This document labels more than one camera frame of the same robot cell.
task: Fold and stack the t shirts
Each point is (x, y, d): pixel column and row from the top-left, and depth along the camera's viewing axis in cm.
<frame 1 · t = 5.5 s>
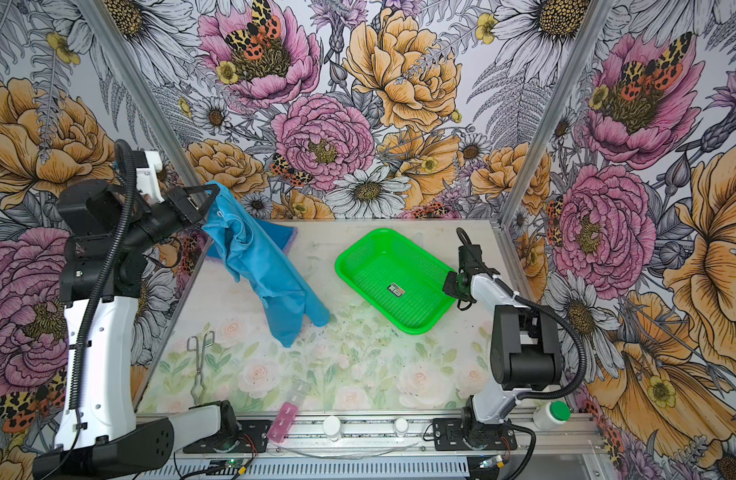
left hand: (220, 198, 60), fingers closed
right hand: (452, 296, 95), fingers closed
green plastic basket: (399, 278, 108), on the table
light blue t shirt: (263, 269, 69), point 33 cm above the table
folded dark blue t shirt: (289, 233, 116), point 4 cm above the table

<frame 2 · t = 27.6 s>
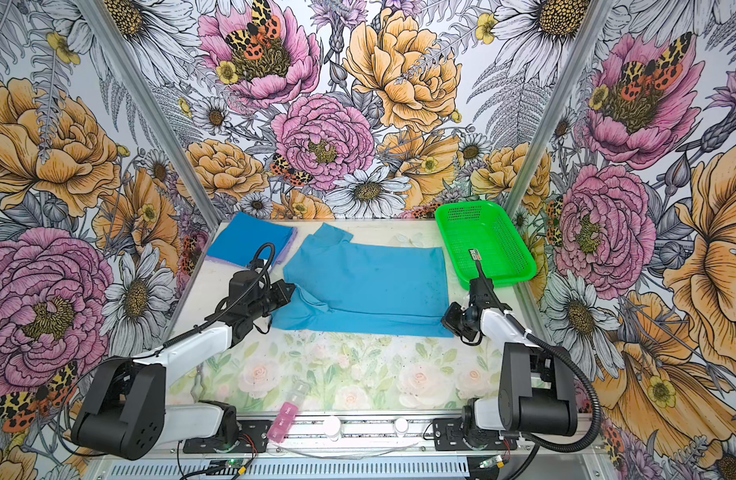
left hand: (295, 293, 90), fingers closed
right hand: (443, 329, 90), fingers closed
green plastic basket: (487, 227, 125), on the table
light blue t shirt: (348, 287, 104), on the table
the other named things where they were.

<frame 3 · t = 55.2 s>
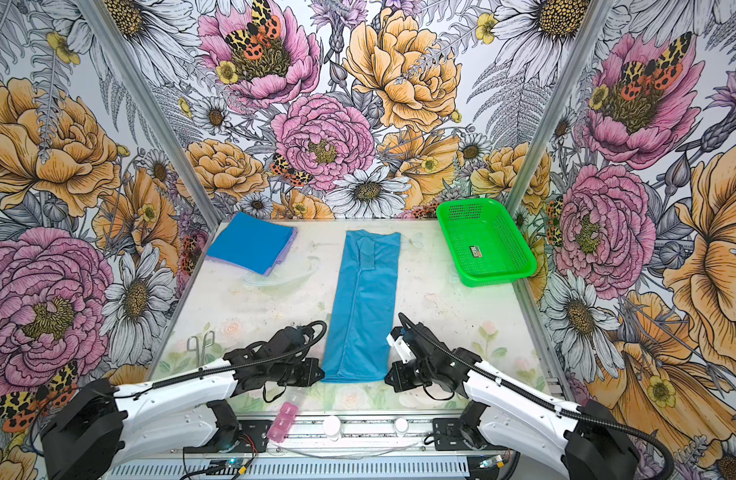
left hand: (318, 383, 81), fingers closed
right hand: (389, 391, 77), fingers closed
light blue t shirt: (361, 330, 94), on the table
the other named things where they were.

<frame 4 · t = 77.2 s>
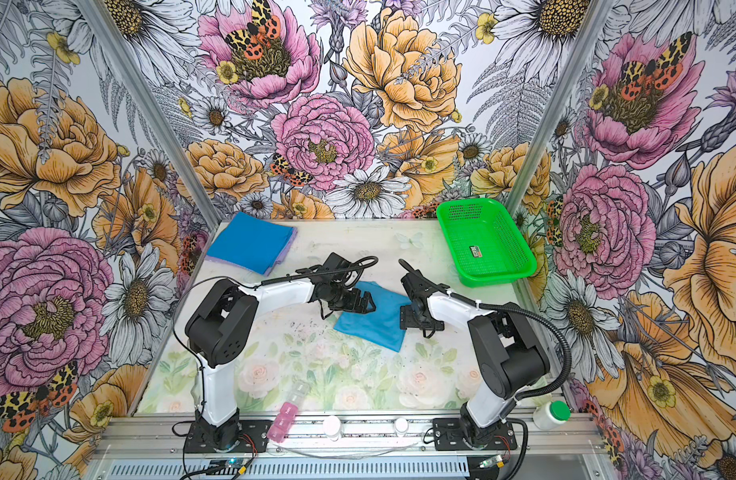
left hand: (360, 314, 94), fingers open
right hand: (418, 331, 92), fingers open
light blue t shirt: (382, 326, 94), point 2 cm above the table
the other named things where they were.

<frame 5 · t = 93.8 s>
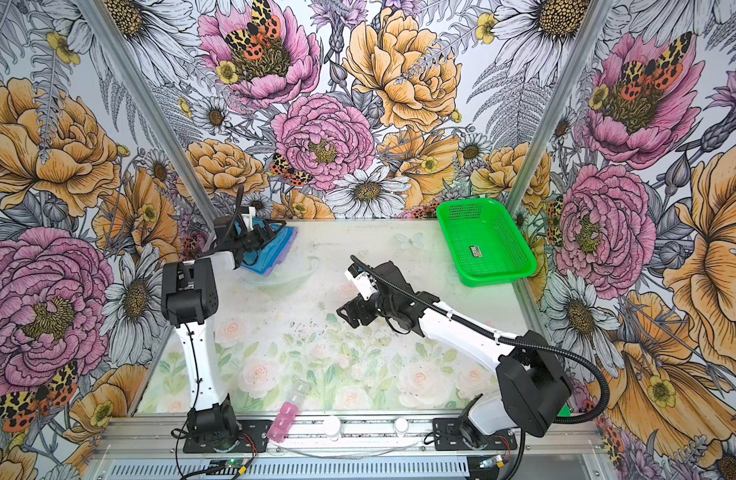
left hand: (281, 230, 106), fingers open
right hand: (351, 312, 81), fingers open
light blue t shirt: (268, 257, 107), point 5 cm above the table
